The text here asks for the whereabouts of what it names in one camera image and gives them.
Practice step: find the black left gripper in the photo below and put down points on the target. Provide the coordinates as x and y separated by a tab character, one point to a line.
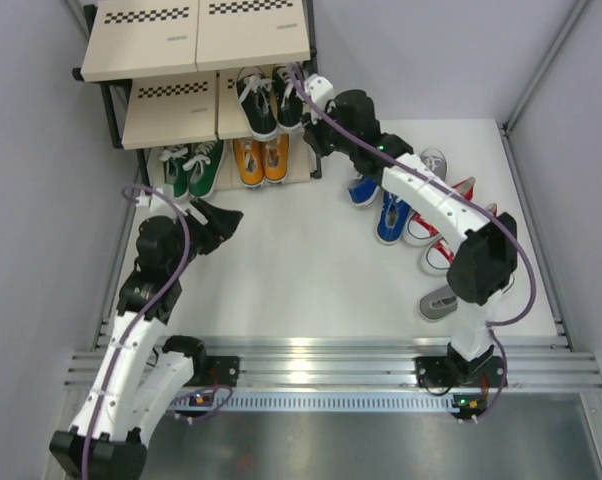
220	225

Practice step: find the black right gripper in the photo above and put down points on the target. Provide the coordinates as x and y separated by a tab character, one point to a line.
312	131

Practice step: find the black sneaker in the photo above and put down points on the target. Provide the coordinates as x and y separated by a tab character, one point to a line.
253	90
289	106

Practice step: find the orange sneaker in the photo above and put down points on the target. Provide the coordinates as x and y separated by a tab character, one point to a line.
248	158
275	154

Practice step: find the blue sneaker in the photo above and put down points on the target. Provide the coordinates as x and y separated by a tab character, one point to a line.
393	218
362	191

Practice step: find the green sneaker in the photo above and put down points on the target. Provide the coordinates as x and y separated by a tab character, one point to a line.
173	159
204	167

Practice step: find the grey sneaker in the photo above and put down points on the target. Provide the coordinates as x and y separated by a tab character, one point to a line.
438	304
436	162

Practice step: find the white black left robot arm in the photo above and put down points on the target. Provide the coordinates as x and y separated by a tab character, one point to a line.
145	373

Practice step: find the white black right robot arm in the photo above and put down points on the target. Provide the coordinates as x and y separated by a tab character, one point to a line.
483	246

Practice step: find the beige black shoe shelf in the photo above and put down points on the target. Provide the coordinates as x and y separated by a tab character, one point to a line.
166	69

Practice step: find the red sneaker upper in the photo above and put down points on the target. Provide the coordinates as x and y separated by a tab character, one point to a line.
419	233

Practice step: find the red sneaker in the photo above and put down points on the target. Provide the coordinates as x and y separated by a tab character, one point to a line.
419	233
437	258

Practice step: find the red sneaker lower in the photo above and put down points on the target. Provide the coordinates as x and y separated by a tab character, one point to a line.
437	258

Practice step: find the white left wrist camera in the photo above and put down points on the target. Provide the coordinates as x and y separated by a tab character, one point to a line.
153	203

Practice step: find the grey slotted cable duct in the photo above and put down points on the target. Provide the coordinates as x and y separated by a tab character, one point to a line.
311	401

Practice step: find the aluminium mounting rail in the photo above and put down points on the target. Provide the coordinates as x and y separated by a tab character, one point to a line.
535	365

